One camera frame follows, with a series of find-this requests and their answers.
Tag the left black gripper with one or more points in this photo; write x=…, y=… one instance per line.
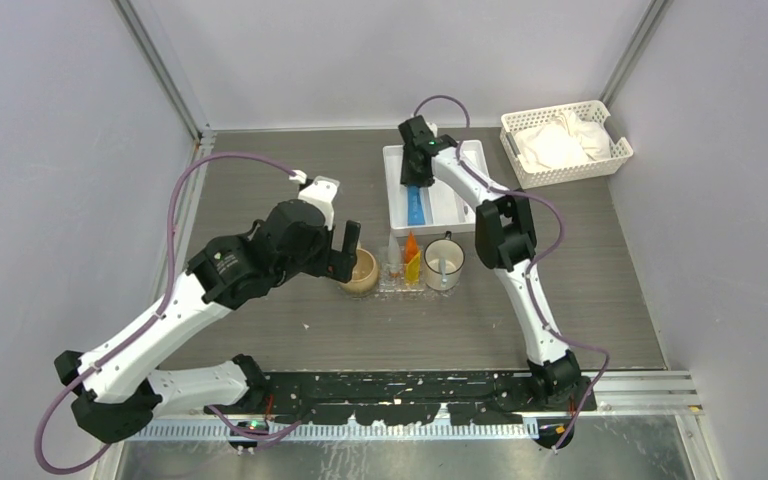
x=334, y=263

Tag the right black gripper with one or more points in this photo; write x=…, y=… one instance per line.
x=409, y=177

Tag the tan ceramic mug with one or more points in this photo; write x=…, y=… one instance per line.
x=365, y=274

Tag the white toothpaste tube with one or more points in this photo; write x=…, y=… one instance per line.
x=394, y=260

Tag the clear rectangular holder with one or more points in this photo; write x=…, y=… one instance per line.
x=388, y=285

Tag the blue toothpaste tube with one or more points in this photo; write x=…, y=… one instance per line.
x=416, y=215

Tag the orange toothpaste tube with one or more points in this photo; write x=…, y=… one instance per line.
x=411, y=248

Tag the yellow toothpaste tube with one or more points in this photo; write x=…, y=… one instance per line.
x=412, y=268

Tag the white plastic bin tray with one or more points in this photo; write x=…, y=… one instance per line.
x=443, y=205

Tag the clear oval glass tray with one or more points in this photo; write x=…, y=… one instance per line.
x=428, y=295

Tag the white ribbed mug black rim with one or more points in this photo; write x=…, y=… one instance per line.
x=445, y=247

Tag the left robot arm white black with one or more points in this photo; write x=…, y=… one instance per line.
x=119, y=386

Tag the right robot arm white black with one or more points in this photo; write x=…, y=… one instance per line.
x=505, y=242

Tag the white perforated basket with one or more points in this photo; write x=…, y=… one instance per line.
x=593, y=110

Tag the white cloth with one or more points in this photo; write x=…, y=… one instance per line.
x=564, y=141

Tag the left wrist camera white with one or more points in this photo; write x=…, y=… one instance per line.
x=319, y=191

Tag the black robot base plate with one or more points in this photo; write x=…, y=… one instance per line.
x=471, y=398

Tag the aluminium frame rail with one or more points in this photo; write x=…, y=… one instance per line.
x=642, y=391

